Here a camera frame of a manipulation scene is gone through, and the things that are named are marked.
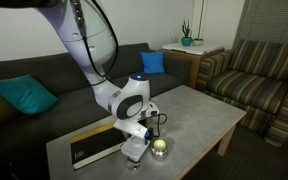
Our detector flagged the small white plant pot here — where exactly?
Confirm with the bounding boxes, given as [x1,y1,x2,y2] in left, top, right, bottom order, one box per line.
[193,0,205,46]

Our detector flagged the grey wooden coffee table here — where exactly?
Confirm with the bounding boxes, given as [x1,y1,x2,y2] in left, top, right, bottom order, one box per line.
[46,86,246,180]

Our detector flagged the black book with yellow edge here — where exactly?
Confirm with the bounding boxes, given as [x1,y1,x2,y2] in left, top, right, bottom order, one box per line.
[70,124,125,170]

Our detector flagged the teal throw pillow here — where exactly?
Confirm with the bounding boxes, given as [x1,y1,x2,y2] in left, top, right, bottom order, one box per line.
[0,74,58,115]

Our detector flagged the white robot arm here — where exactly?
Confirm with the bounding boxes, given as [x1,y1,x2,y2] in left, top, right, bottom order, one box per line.
[0,0,150,121]

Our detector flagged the blue throw pillow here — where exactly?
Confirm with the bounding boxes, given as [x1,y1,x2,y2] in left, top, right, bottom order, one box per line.
[141,51,165,74]

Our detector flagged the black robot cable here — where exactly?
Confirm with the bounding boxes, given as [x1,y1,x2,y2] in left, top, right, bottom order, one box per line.
[69,0,120,87]

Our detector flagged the dark grey fabric sofa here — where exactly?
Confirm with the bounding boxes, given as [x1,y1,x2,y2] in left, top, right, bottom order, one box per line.
[0,42,193,180]

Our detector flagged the teal plant pot with cactus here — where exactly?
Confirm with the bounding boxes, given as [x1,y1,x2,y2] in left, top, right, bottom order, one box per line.
[181,20,193,46]

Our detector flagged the silver tin candle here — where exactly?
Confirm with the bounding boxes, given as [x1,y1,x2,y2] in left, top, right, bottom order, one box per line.
[151,139,168,161]

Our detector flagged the window blinds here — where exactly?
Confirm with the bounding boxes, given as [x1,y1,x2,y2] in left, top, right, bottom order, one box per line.
[233,0,288,47]

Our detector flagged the white container lid with button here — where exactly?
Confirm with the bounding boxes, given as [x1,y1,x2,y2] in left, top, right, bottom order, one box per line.
[121,136,150,162]

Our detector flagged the small clear glass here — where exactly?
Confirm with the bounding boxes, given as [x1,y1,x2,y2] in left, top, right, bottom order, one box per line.
[126,158,140,171]

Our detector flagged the striped armchair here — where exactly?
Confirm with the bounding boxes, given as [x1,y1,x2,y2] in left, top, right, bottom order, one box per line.
[196,39,288,147]

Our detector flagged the wooden side cabinet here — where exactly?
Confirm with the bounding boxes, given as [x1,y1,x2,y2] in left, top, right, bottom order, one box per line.
[165,48,224,88]

